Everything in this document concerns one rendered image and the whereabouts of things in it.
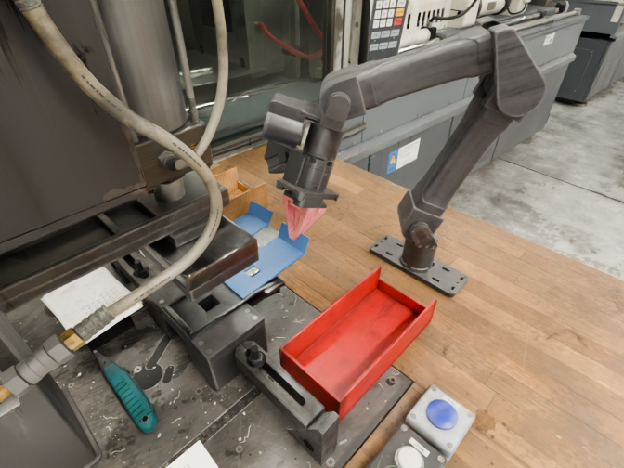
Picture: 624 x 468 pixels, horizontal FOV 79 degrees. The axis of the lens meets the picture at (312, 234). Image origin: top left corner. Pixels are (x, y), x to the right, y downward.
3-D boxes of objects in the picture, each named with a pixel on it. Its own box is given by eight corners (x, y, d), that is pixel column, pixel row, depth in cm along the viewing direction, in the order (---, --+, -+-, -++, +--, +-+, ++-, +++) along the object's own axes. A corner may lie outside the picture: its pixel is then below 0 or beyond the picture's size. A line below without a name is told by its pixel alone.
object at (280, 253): (311, 250, 68) (310, 237, 66) (243, 300, 60) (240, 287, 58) (284, 233, 72) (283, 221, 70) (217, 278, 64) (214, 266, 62)
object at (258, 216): (274, 221, 87) (273, 211, 85) (221, 254, 78) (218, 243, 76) (253, 210, 91) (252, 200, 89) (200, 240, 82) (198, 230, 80)
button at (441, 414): (460, 419, 52) (463, 412, 50) (446, 441, 49) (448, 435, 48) (434, 399, 54) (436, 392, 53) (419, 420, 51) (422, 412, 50)
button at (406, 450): (423, 465, 47) (426, 458, 46) (410, 484, 45) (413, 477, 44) (404, 448, 49) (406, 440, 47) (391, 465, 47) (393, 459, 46)
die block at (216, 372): (268, 351, 62) (265, 321, 58) (217, 392, 57) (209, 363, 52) (201, 289, 73) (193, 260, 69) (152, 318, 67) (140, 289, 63)
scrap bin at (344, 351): (431, 322, 67) (437, 299, 63) (337, 424, 53) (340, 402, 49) (376, 287, 73) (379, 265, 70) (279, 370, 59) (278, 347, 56)
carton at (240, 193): (267, 209, 96) (266, 182, 91) (179, 256, 82) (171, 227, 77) (237, 190, 103) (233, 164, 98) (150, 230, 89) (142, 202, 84)
